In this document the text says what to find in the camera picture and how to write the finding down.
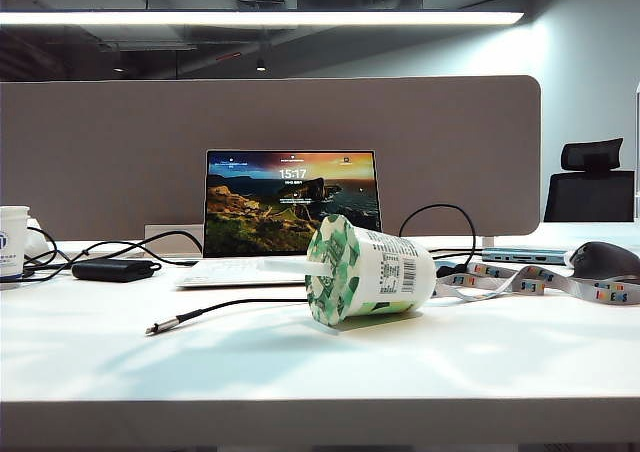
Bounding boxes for white crumpled tissue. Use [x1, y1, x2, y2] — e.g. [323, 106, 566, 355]
[27, 216, 59, 264]

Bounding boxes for black charger cable silver plug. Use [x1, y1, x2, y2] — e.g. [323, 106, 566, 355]
[144, 203, 478, 336]

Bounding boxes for grey fabric desk partition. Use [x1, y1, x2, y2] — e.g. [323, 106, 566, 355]
[0, 75, 543, 240]

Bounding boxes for black mesh office chair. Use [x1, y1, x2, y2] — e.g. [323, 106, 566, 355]
[543, 138, 637, 223]

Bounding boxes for grey lanyard coloured letters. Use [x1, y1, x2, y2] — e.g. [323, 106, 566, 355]
[433, 263, 640, 306]

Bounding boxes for white laptop landscape wallpaper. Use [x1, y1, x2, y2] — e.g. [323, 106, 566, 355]
[174, 149, 385, 290]

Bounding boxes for blue grey usb hub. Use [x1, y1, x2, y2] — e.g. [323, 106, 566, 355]
[481, 246, 571, 266]

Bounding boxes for long white ceiling light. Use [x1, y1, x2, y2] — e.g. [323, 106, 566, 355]
[0, 11, 526, 27]

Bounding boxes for white cup green foil lid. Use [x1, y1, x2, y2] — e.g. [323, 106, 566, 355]
[304, 213, 436, 328]

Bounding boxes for black power adapter cable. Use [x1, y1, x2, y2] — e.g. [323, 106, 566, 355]
[22, 225, 204, 282]

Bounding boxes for black power adapter brick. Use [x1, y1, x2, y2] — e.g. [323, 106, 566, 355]
[71, 258, 163, 283]

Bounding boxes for black computer mouse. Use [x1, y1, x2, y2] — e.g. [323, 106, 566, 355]
[568, 240, 640, 281]

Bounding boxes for white paper cup blue logo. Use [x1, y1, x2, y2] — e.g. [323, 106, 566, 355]
[0, 205, 31, 283]

